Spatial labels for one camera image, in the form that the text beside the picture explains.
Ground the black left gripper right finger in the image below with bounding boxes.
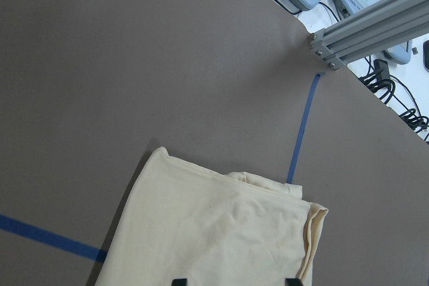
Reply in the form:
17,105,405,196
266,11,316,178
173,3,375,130
285,278,302,286

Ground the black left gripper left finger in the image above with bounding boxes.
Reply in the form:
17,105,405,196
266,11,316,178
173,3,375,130
171,278,188,286

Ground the cream long-sleeve printed shirt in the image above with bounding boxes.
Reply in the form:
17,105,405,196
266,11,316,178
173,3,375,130
97,147,328,285

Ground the aluminium frame post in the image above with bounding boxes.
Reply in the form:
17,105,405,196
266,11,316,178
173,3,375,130
310,0,428,70

